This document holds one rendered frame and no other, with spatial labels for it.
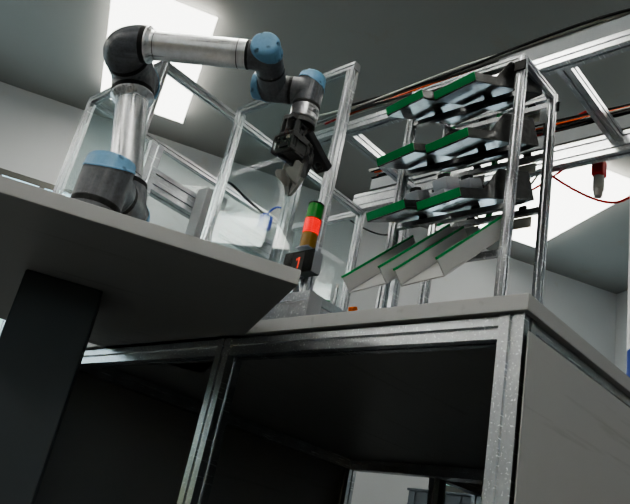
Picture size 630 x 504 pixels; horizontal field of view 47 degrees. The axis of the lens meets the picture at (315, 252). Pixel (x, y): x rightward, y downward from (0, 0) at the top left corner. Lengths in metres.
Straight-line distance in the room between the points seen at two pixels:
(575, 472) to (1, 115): 5.07
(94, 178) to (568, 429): 1.11
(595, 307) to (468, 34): 3.47
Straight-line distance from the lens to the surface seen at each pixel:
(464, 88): 1.83
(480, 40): 4.25
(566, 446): 1.31
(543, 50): 2.66
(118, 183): 1.70
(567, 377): 1.33
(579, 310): 6.84
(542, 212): 1.87
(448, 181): 1.67
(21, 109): 5.85
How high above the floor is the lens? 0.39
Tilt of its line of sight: 23 degrees up
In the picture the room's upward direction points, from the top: 12 degrees clockwise
